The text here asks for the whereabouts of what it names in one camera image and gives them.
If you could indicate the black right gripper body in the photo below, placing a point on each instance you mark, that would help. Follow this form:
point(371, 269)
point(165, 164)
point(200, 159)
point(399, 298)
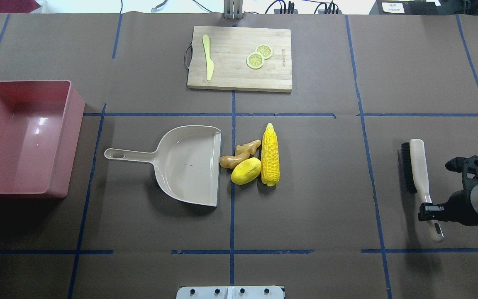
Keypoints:
point(459, 207)

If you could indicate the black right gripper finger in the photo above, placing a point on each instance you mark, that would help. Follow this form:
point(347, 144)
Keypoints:
point(428, 216)
point(428, 208)

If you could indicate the beige hand brush black bristles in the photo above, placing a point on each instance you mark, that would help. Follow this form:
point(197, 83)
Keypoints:
point(414, 164)

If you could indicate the yellow toy corn cob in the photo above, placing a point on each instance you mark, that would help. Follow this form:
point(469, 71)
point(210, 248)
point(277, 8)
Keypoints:
point(270, 161)

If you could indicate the brown toy ginger root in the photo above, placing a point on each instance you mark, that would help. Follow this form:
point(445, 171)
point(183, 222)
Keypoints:
point(242, 153)

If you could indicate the beige plastic dustpan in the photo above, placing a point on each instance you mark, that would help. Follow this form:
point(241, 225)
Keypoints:
point(186, 163)

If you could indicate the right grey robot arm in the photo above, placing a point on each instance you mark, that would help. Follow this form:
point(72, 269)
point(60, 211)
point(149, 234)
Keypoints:
point(462, 206)

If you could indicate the pink plastic bin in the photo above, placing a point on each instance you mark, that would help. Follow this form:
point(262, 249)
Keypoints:
point(40, 121)

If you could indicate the toy lemon slice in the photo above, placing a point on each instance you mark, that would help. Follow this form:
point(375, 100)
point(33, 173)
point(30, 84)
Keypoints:
point(255, 60)
point(265, 50)

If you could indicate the wooden cutting board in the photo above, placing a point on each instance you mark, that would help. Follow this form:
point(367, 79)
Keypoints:
point(229, 49)

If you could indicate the yellow plastic toy knife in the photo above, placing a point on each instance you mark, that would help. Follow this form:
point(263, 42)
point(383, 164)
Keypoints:
point(206, 41)

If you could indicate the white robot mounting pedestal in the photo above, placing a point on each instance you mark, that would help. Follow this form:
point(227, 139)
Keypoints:
point(232, 292)

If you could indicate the aluminium frame post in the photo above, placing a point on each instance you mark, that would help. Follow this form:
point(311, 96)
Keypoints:
point(233, 9)

